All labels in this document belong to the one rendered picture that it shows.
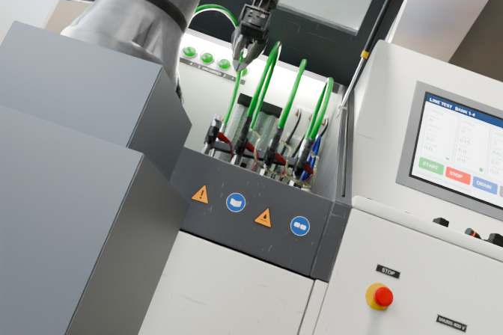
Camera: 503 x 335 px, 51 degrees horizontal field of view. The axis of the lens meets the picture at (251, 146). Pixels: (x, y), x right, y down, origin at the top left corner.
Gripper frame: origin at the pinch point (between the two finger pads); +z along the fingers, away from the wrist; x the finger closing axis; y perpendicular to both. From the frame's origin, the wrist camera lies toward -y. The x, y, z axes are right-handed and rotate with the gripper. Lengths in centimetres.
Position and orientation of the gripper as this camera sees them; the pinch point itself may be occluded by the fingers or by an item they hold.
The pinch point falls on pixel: (238, 68)
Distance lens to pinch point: 133.6
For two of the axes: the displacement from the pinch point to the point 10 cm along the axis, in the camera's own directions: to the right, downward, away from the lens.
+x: 9.4, 3.4, -0.3
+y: 0.6, -2.6, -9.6
